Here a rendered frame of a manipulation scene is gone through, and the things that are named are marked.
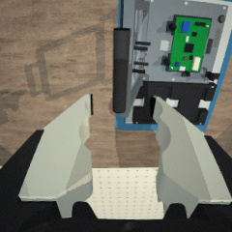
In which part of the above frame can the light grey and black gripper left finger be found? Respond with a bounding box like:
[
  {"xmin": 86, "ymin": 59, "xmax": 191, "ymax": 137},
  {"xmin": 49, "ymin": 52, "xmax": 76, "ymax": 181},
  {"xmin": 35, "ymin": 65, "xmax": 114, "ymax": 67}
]
[{"xmin": 0, "ymin": 93, "xmax": 93, "ymax": 232}]

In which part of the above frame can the green circuit board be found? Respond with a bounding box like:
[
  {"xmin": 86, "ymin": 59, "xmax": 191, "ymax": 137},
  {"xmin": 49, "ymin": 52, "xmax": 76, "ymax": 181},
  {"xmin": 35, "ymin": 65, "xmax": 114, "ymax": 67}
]
[{"xmin": 169, "ymin": 17, "xmax": 211, "ymax": 72}]

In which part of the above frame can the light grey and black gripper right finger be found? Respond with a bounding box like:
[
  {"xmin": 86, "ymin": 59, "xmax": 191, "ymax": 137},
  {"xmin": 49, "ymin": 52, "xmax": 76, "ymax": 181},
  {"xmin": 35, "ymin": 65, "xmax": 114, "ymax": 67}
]
[{"xmin": 150, "ymin": 96, "xmax": 232, "ymax": 231}]

